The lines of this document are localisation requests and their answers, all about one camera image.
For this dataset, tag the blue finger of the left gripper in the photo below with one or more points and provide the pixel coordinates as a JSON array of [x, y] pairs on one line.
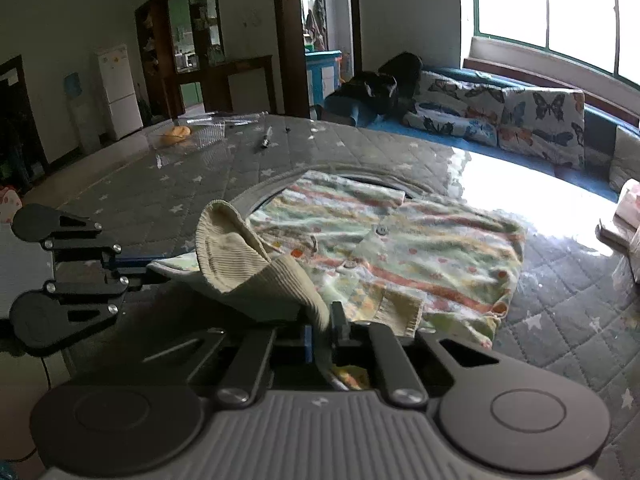
[[93, 305], [82, 240]]

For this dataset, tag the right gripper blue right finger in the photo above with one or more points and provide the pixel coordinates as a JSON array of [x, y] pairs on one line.
[[376, 349]]

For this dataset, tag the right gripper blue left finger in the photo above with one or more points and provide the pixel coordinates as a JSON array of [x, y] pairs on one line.
[[264, 357]]

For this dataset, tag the colourful patterned child's garment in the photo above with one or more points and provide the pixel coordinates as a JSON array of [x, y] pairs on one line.
[[407, 262]]

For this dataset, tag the orange bread roll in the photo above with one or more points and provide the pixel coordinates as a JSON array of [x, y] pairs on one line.
[[175, 135]]

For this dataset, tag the clear plastic tray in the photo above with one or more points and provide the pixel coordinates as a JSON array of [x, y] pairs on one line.
[[206, 129]]

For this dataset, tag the white refrigerator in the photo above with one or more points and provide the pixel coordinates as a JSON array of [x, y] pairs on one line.
[[119, 92]]

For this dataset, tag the black marker pen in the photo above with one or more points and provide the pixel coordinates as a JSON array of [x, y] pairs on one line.
[[266, 139]]

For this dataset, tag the dark wooden desk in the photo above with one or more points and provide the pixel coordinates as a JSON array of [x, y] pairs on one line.
[[243, 85]]

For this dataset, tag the black backpack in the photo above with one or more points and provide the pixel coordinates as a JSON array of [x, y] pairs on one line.
[[381, 90]]

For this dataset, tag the blue white cabinet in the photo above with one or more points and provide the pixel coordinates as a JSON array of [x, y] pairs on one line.
[[323, 74]]

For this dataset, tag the pink tissue pack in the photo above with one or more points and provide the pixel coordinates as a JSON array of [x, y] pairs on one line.
[[628, 204]]

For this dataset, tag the butterfly print cushion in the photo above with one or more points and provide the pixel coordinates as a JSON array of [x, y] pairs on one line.
[[540, 122]]

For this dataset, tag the grey pillow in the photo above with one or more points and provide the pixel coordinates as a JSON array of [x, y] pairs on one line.
[[625, 163]]

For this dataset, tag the blue sofa bench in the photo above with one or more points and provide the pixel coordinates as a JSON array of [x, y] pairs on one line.
[[599, 136]]

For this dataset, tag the window with green frame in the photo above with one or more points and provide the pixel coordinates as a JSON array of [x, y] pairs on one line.
[[600, 34]]

